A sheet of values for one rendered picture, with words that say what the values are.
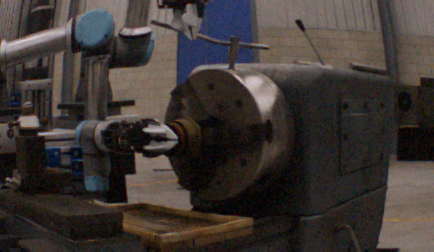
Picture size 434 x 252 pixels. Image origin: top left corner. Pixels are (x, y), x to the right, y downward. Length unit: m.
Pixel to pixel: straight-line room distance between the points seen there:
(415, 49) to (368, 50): 1.33
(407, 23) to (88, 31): 10.61
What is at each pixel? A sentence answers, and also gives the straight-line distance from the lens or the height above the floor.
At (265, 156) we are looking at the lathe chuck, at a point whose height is 1.04.
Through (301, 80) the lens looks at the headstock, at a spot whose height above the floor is 1.21.
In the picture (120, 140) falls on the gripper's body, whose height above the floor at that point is 1.08.
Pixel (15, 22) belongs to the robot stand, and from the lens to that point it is 2.20.
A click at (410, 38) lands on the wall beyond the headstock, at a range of 11.99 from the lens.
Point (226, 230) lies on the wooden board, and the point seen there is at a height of 0.89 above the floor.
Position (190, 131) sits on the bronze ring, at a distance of 1.61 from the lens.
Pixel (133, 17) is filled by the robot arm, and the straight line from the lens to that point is 2.18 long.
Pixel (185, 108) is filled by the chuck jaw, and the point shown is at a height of 1.14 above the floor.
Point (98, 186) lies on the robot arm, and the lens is 1.77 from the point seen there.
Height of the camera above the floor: 1.19
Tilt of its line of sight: 3 degrees down
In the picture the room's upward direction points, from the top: 1 degrees counter-clockwise
